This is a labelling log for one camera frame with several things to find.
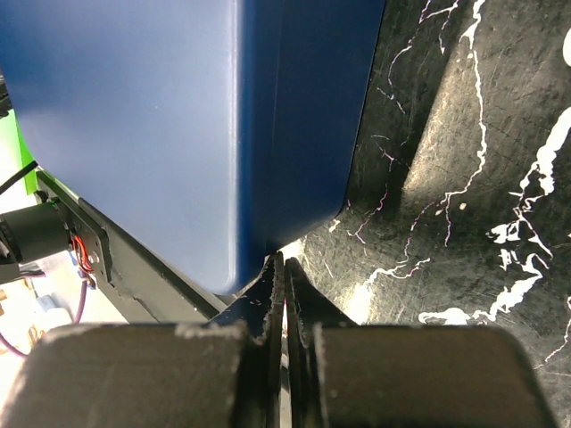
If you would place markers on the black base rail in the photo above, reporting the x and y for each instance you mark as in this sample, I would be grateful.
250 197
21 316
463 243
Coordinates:
138 284

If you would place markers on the blue tin lid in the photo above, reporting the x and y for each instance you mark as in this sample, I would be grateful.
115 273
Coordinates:
158 113

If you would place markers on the blue cookie tin box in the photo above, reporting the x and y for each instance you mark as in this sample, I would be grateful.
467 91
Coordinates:
326 53

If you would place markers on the black marble mat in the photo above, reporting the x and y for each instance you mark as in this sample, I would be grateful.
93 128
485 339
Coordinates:
458 205

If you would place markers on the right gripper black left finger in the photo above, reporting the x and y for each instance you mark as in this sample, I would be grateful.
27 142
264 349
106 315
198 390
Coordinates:
223 373

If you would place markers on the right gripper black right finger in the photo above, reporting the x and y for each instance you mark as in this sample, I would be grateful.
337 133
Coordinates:
348 375

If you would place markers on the green folder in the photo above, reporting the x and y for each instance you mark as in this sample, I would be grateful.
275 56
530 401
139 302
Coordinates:
15 154

